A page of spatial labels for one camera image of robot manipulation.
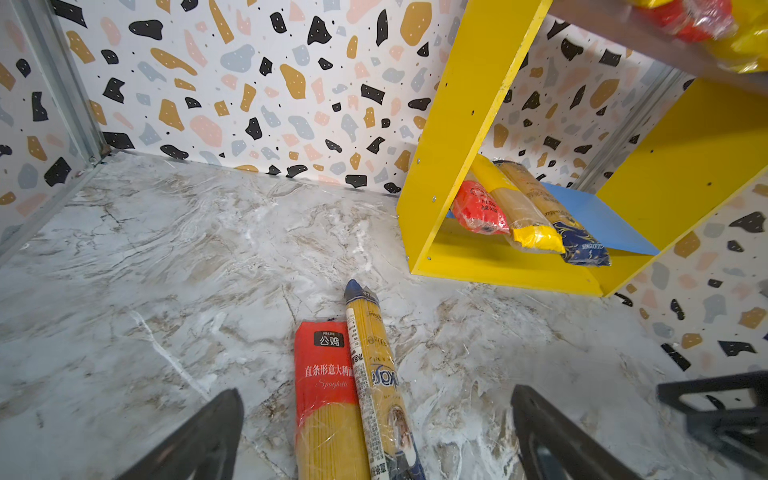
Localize red spaghetti bag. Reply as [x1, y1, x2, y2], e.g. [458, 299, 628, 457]
[294, 320, 370, 479]
[451, 180, 510, 235]
[631, 0, 737, 43]

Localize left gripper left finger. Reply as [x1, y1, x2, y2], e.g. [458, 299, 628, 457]
[119, 389, 244, 479]

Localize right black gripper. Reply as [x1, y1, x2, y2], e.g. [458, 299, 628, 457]
[656, 370, 767, 474]

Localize yellow spaghetti bag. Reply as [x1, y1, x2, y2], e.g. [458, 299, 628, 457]
[703, 0, 767, 74]

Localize blue gold spaghetti bag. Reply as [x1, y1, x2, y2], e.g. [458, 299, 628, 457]
[344, 279, 426, 480]
[494, 160, 611, 267]

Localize yellow shelf with coloured boards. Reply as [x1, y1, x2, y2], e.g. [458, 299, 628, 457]
[395, 0, 768, 298]

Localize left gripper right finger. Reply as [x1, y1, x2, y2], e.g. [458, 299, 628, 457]
[511, 384, 639, 480]

